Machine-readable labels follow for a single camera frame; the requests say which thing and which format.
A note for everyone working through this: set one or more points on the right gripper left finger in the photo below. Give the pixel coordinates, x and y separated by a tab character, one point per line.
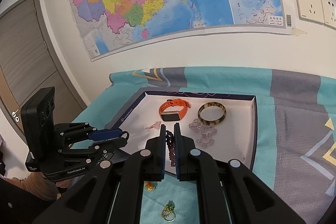
111	192

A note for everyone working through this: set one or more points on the navy shallow cardboard box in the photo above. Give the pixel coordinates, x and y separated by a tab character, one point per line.
234	138

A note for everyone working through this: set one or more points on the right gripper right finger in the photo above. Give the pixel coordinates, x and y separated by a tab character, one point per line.
228	192

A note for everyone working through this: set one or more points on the orange smart band watch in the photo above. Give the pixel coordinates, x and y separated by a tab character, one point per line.
173	110

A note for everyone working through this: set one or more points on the left human hand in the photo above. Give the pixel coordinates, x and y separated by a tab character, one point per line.
43	181

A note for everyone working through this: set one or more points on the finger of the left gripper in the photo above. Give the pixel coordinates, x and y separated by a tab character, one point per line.
84	131
97	148

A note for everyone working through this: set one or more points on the teal grey bed sheet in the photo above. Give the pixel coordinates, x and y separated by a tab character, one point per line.
295	153

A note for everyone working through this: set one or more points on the tortoiseshell bangle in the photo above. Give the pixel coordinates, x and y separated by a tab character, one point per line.
212	113

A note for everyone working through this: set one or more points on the grey wooden door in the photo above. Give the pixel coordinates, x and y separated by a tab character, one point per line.
29	62

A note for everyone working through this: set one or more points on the white wall socket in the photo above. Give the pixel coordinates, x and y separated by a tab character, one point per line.
310	10

